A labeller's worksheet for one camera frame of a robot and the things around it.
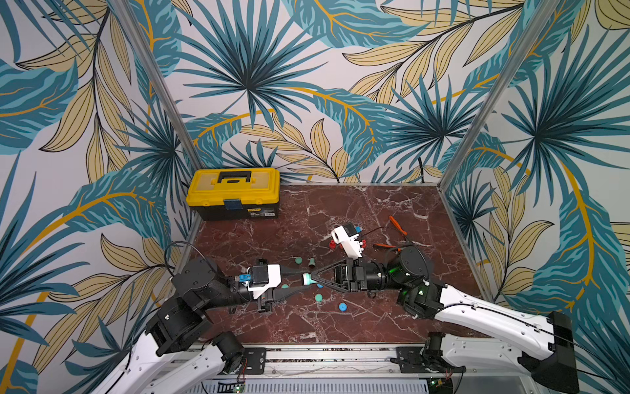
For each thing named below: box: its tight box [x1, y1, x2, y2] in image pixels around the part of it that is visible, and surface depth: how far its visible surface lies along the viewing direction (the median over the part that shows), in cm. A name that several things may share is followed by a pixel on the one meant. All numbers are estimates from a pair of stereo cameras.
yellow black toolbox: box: [185, 167, 282, 220], surface depth 97 cm
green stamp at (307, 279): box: [301, 272, 318, 286], surface depth 49 cm
